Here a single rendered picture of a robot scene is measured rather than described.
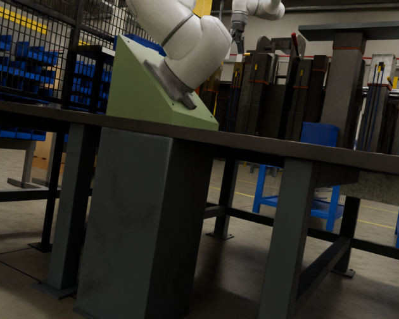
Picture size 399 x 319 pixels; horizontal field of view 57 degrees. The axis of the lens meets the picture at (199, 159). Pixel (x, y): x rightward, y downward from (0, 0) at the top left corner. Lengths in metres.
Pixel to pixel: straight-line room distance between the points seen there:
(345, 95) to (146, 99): 0.72
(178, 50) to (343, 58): 0.62
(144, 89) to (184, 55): 0.17
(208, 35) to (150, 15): 0.19
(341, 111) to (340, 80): 0.11
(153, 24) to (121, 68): 0.19
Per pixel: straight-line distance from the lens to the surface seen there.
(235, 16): 2.15
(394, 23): 1.47
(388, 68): 1.62
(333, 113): 1.46
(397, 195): 2.17
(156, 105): 1.21
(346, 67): 1.49
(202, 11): 2.92
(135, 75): 1.28
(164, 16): 1.25
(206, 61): 1.25
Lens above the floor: 0.66
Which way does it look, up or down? 3 degrees down
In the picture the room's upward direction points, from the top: 9 degrees clockwise
